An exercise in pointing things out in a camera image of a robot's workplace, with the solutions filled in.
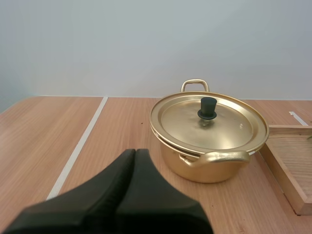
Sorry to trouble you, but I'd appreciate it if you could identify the shallow wooden tray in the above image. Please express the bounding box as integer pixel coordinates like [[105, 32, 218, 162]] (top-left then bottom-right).
[[258, 124, 312, 216]]

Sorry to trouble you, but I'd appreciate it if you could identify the gold pot with two handles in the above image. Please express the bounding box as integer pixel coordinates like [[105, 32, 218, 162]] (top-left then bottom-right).
[[151, 78, 257, 184]]

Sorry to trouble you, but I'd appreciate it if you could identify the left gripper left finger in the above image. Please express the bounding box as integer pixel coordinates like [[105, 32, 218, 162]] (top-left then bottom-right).
[[1, 149, 136, 234]]

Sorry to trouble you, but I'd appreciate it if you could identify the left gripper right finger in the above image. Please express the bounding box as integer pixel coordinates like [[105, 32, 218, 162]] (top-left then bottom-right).
[[114, 148, 215, 234]]

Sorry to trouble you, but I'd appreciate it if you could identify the gold lid with black knob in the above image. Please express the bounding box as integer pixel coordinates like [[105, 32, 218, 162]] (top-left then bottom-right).
[[150, 91, 270, 154]]

